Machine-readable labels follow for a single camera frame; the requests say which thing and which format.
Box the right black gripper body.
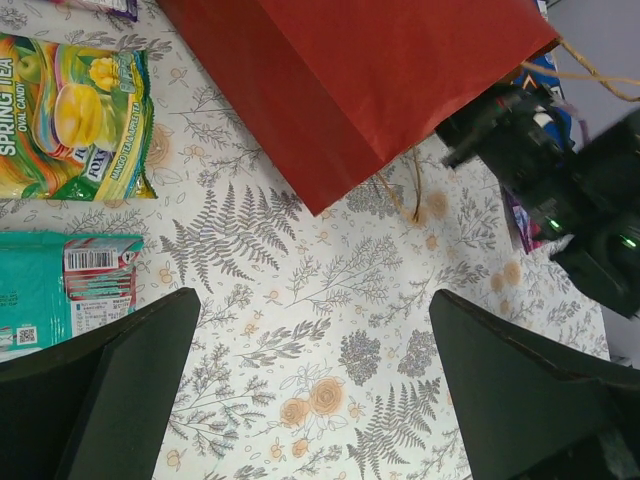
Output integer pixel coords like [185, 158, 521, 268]
[477, 85, 580, 210]

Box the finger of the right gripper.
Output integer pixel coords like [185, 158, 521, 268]
[435, 99, 500, 149]
[441, 142, 485, 169]

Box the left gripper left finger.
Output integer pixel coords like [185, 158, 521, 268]
[1, 288, 201, 479]

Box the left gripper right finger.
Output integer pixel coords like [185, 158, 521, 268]
[429, 289, 639, 479]

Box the blue snack packet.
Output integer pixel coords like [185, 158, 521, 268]
[509, 52, 566, 94]

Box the teal candy packet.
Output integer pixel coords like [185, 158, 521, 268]
[1, 231, 144, 362]

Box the red paper bag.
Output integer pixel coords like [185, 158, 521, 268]
[161, 0, 563, 214]

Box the yellow green snack packet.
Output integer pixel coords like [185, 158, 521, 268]
[1, 34, 156, 202]

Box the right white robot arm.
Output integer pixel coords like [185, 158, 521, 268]
[436, 84, 639, 318]

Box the floral table mat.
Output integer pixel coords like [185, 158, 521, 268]
[1, 1, 609, 479]

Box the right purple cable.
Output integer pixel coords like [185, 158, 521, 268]
[549, 97, 596, 151]

